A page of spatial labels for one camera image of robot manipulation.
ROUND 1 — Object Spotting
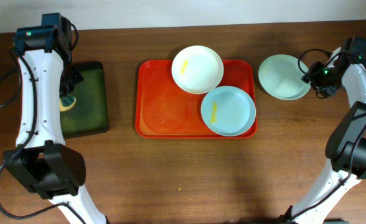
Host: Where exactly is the yellow green sponge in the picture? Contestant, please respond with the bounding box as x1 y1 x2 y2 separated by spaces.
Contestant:
60 95 77 112

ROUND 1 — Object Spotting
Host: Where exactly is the pale green plate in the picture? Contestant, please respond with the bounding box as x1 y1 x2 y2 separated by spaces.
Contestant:
258 54 311 100

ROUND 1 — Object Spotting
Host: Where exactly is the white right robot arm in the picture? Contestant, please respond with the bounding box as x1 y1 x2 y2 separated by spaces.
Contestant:
278 37 366 223

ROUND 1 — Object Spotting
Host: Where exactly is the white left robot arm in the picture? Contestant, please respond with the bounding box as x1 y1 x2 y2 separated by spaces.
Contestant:
2 12 109 223

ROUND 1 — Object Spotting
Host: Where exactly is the dark green tray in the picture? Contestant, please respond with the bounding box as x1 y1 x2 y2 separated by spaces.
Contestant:
60 61 109 139

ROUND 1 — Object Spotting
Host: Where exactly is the red plastic tray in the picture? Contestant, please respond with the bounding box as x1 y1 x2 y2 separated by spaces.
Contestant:
135 60 258 139

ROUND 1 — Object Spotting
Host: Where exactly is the light blue plate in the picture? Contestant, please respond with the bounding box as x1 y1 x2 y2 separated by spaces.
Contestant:
200 86 256 137

